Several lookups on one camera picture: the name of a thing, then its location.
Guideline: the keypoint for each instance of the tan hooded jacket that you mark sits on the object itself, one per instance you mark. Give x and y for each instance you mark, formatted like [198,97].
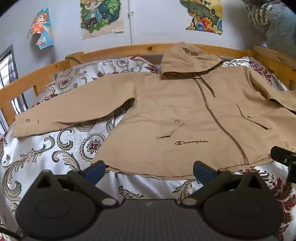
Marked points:
[185,104]

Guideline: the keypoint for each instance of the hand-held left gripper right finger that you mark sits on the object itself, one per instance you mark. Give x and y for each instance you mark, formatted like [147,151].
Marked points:
[203,170]

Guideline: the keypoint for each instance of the blue denim hanging garment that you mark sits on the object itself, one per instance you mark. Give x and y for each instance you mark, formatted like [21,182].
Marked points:
[282,30]

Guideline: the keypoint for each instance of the green cartoon figure wall poster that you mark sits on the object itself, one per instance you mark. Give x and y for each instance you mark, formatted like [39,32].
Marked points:
[101,16]

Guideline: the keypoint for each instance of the white wall pipe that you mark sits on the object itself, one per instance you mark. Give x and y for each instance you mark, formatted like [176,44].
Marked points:
[131,23]

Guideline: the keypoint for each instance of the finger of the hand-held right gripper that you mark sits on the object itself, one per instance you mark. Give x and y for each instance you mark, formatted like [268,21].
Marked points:
[281,155]

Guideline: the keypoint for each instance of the orange and blue wall poster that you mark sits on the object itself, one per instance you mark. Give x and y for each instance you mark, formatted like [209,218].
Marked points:
[41,30]

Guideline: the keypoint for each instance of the floral printed bed sheet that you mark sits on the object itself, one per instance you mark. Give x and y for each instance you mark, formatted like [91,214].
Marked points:
[57,148]

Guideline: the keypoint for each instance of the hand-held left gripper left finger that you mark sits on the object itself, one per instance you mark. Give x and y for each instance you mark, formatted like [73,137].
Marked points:
[96,170]

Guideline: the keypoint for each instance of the wooden bed frame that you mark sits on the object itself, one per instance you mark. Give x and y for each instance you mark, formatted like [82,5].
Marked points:
[115,49]

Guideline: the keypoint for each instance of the striped hanging garment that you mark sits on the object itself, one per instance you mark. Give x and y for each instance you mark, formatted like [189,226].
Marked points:
[256,12]

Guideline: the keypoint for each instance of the window with metal bars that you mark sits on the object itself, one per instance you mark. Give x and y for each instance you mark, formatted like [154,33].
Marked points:
[8,67]

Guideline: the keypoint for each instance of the colourful yellow wall poster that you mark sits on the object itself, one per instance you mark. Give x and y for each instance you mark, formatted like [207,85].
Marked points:
[203,16]

